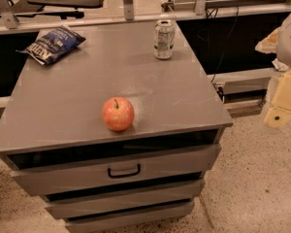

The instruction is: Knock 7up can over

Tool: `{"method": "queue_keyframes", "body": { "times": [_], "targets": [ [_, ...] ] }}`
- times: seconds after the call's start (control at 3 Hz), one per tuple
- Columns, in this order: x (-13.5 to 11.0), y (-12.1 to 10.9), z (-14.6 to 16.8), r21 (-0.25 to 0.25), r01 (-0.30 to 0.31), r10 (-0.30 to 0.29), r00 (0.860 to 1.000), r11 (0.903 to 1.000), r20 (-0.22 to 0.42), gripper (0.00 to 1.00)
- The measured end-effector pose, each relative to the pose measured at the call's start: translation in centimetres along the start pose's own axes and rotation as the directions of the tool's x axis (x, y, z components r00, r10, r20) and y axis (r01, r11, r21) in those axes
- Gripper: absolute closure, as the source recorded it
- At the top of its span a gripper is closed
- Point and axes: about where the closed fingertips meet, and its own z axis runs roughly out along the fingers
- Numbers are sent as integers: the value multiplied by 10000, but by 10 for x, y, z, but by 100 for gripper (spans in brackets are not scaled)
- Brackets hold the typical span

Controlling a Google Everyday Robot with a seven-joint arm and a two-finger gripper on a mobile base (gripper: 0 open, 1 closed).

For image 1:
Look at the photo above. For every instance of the silver green 7up can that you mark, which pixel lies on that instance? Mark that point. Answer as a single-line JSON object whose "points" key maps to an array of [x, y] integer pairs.
{"points": [[163, 39]]}

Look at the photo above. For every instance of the middle grey drawer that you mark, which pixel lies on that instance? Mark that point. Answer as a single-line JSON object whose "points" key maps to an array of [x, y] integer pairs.
{"points": [[125, 199]]}

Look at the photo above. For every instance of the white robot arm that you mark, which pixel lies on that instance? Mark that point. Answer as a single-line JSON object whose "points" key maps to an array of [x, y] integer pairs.
{"points": [[279, 42]]}

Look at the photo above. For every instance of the metal frame rail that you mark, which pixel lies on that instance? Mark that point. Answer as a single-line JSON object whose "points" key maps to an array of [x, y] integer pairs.
{"points": [[117, 11]]}

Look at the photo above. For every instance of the blue chip bag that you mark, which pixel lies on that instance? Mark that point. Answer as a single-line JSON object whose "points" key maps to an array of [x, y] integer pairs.
{"points": [[53, 45]]}

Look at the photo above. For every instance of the bottom grey drawer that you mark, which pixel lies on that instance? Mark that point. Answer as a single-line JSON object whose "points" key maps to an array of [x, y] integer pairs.
{"points": [[90, 225]]}

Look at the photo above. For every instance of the top drawer with black handle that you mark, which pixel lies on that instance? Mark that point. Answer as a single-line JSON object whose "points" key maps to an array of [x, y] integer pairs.
{"points": [[114, 170]]}

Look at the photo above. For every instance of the black office chair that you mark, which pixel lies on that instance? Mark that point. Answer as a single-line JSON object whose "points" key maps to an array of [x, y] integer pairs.
{"points": [[31, 8]]}

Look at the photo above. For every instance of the grey drawer cabinet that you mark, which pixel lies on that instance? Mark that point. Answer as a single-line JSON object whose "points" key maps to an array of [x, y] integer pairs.
{"points": [[54, 115]]}

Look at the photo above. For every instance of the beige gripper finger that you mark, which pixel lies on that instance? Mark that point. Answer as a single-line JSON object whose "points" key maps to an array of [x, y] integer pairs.
{"points": [[268, 44], [279, 112]]}

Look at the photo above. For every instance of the red apple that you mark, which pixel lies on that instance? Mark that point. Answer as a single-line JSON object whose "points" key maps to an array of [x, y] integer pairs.
{"points": [[118, 114]]}

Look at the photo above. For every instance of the grey drawer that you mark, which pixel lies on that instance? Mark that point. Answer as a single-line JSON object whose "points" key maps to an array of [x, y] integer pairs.
{"points": [[125, 199], [90, 225]]}

